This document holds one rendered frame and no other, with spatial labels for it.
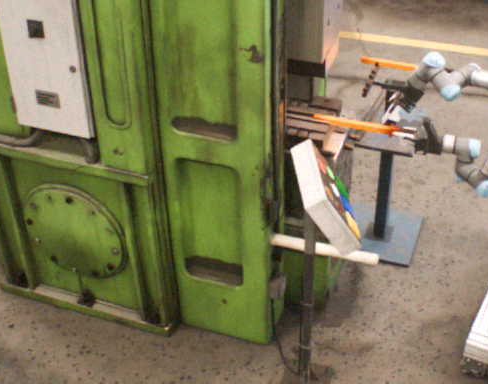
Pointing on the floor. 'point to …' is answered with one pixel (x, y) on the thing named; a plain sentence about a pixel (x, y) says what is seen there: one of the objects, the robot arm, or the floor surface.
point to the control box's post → (308, 296)
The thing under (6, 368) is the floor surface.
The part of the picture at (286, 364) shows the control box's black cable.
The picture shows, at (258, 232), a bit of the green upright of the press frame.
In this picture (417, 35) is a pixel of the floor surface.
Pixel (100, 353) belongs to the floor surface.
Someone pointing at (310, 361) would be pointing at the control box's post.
